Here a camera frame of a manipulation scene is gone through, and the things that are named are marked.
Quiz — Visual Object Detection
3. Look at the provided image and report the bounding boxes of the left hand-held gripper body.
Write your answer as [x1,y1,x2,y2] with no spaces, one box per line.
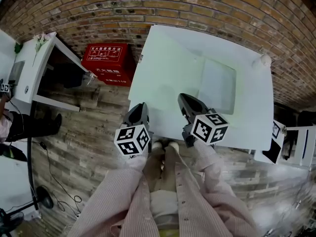
[114,123,154,159]

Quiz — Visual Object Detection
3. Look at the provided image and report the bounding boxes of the white cabinet with openings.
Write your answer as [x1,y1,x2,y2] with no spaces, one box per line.
[281,126,316,169]

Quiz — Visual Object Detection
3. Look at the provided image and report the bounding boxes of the white square table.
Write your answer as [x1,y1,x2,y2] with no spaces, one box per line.
[128,25,275,152]

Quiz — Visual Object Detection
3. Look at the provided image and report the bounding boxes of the person's beige trousers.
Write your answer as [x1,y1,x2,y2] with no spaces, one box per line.
[143,146,180,194]

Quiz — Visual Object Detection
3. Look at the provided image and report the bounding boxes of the person's pink striped shirt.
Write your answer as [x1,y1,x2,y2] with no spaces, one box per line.
[66,139,262,237]

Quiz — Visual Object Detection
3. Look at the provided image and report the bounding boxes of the dark bag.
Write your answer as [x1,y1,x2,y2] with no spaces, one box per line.
[53,62,84,89]

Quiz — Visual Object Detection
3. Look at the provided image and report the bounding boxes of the black pouch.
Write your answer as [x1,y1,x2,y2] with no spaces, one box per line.
[262,138,282,164]

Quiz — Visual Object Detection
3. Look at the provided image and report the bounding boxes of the person's left forearm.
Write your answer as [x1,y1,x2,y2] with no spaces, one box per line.
[118,146,149,175]

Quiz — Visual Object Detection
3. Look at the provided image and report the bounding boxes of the small white low table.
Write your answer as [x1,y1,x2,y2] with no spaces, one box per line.
[249,119,287,164]

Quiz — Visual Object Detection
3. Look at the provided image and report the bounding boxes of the pale green cloth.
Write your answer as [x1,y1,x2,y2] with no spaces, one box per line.
[142,37,237,116]

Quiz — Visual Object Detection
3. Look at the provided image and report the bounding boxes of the person's right forearm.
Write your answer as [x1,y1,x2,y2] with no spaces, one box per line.
[193,139,224,180]

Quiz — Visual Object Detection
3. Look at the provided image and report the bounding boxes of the black picture frame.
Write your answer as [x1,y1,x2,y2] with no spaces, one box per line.
[271,119,282,139]

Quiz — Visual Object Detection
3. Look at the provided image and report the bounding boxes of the pale artificial flower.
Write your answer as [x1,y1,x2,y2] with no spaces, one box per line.
[32,32,50,68]

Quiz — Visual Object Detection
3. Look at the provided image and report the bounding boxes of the white side table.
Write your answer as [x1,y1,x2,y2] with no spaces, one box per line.
[8,32,89,113]

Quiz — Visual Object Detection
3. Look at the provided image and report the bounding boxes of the black floor cable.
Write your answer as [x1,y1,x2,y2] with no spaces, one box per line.
[39,142,82,218]

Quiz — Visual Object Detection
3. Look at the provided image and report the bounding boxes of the red box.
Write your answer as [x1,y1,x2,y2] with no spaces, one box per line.
[80,42,136,87]

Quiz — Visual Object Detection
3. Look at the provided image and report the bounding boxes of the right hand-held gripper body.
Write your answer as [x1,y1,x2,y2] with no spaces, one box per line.
[182,112,229,148]

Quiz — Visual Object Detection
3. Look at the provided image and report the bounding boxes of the flat grey box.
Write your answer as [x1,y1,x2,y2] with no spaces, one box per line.
[9,60,26,83]

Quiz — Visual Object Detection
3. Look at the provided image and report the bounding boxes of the person's right white shoe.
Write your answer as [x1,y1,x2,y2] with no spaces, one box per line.
[167,141,180,153]

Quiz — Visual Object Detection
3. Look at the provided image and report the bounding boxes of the person's white undershirt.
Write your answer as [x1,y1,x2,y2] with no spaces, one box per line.
[149,191,180,228]

